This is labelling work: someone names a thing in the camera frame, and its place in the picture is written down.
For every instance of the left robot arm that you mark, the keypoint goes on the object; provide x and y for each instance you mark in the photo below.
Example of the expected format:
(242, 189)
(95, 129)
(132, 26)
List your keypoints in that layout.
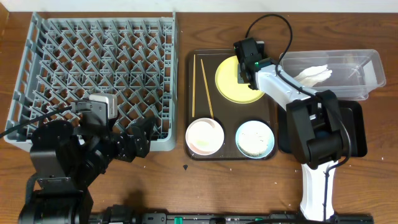
(68, 159)

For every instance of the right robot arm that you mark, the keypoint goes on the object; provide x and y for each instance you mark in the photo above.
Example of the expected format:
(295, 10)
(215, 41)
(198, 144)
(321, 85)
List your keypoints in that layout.
(315, 131)

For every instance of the clear plastic bin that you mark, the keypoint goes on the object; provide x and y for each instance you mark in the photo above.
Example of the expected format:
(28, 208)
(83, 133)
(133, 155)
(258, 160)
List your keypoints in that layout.
(354, 73)

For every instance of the yellow round plate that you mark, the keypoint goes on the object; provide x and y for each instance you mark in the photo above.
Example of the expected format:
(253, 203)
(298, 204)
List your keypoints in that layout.
(226, 79)

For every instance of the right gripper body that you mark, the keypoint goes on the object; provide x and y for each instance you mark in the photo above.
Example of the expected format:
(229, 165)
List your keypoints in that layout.
(240, 70)

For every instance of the dark brown serving tray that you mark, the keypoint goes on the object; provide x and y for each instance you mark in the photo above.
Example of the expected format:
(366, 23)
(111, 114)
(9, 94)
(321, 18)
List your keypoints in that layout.
(230, 115)

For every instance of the wooden chopstick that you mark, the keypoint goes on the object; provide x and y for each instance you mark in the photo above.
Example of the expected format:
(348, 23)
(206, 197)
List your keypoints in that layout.
(207, 89)
(194, 86)

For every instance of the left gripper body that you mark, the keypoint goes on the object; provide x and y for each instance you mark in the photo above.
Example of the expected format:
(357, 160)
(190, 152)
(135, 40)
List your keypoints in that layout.
(125, 145)

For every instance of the grey plastic dish rack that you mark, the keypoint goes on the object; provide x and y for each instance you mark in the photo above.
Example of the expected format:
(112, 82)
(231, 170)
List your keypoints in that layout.
(68, 59)

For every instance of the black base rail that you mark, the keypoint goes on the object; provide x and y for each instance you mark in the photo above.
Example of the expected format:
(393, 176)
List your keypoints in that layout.
(125, 215)

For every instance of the white napkin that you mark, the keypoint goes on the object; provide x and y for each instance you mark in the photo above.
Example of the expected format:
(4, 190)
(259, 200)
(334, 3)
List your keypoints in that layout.
(313, 75)

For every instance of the black rectangular tray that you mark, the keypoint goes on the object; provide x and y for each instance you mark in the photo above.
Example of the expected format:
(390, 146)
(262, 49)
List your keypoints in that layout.
(352, 116)

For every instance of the light blue bowl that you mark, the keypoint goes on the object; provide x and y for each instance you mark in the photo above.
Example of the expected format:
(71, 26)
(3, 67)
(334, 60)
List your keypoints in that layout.
(255, 139)

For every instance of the pink white bowl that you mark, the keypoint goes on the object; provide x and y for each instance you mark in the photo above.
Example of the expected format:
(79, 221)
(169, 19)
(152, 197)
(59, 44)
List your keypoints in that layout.
(204, 136)

